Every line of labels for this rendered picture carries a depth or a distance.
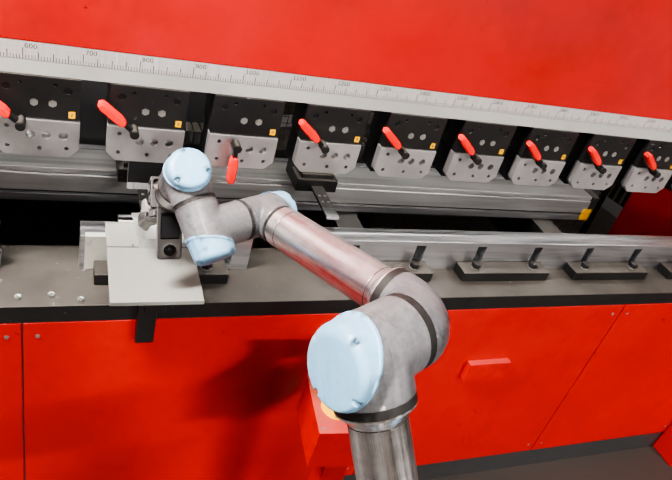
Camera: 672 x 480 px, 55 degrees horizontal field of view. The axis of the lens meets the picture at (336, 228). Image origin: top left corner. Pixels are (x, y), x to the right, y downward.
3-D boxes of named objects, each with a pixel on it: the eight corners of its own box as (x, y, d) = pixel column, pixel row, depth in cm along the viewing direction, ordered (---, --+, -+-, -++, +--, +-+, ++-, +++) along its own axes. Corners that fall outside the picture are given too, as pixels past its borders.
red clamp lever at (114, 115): (102, 102, 119) (141, 135, 125) (101, 93, 122) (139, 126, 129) (95, 108, 120) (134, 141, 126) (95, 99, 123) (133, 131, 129)
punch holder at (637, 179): (622, 191, 185) (651, 140, 176) (604, 175, 192) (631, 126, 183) (660, 193, 191) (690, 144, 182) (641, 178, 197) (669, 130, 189)
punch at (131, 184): (126, 190, 140) (130, 152, 135) (126, 185, 142) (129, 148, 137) (173, 192, 144) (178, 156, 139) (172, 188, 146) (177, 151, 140)
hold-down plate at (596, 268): (571, 280, 196) (576, 272, 195) (561, 269, 200) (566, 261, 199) (644, 279, 208) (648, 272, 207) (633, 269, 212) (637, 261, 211)
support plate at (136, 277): (109, 306, 123) (110, 302, 123) (105, 225, 143) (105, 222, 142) (204, 304, 130) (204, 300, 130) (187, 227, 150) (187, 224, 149)
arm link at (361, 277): (491, 294, 93) (276, 173, 122) (445, 318, 86) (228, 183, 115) (472, 358, 98) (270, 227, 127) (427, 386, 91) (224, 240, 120)
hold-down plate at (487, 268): (460, 281, 181) (464, 273, 179) (452, 269, 185) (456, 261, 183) (545, 280, 193) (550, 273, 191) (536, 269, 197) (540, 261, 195)
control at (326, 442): (306, 467, 144) (326, 415, 134) (295, 410, 156) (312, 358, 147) (389, 465, 150) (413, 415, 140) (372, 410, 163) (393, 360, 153)
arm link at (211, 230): (262, 243, 112) (239, 185, 113) (207, 260, 104) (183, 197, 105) (240, 256, 118) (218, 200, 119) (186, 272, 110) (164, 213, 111)
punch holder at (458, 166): (443, 180, 162) (467, 121, 153) (429, 163, 168) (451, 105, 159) (492, 183, 168) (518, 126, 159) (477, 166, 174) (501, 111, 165)
